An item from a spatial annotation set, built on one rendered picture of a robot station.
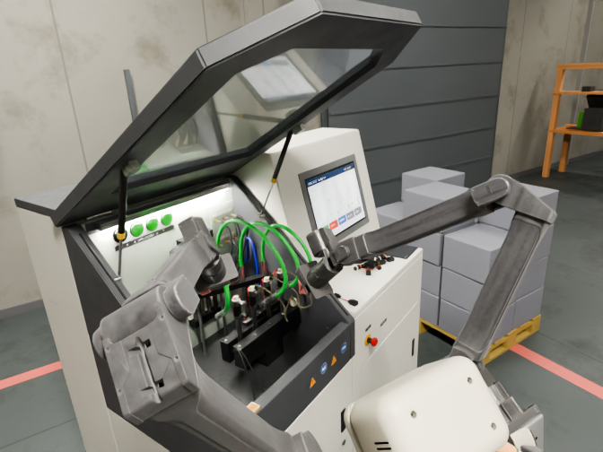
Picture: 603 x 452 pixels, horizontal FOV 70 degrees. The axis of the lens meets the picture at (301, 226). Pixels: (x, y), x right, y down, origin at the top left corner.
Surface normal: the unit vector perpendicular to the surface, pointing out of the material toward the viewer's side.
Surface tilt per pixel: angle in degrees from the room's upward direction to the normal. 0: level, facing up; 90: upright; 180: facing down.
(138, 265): 90
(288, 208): 76
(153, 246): 90
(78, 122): 90
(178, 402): 108
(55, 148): 90
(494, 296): 69
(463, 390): 48
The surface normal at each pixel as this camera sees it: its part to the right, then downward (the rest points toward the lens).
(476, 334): -0.53, -0.18
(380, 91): 0.54, 0.26
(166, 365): -0.22, -0.37
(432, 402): 0.37, -0.44
